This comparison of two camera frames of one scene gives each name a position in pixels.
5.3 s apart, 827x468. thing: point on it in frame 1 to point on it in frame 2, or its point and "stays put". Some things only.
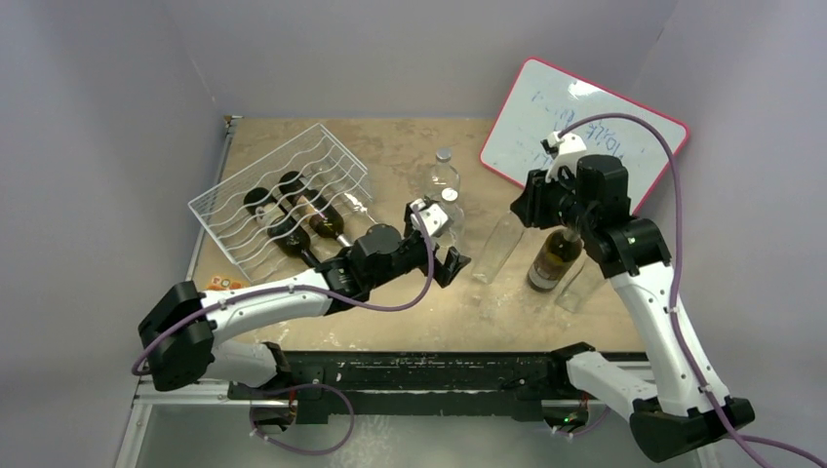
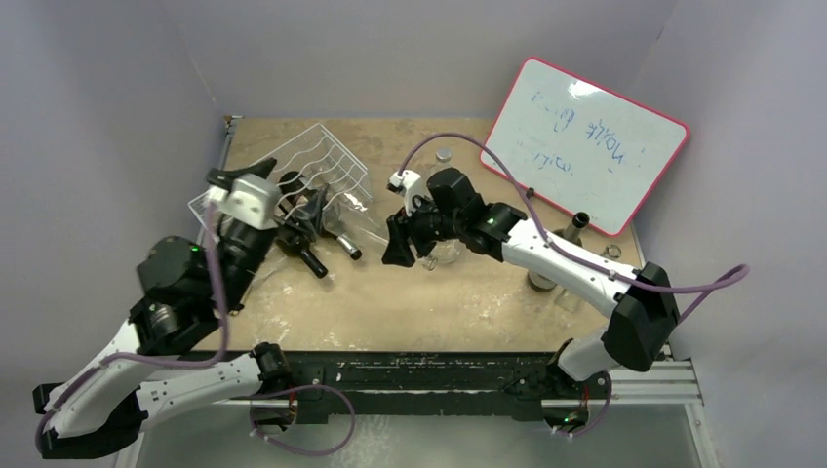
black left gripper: x=444 y=272 to x=312 y=215
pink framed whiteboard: x=542 y=101 stays put
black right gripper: x=539 y=201 to x=401 y=234
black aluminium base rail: x=413 y=382 stays put
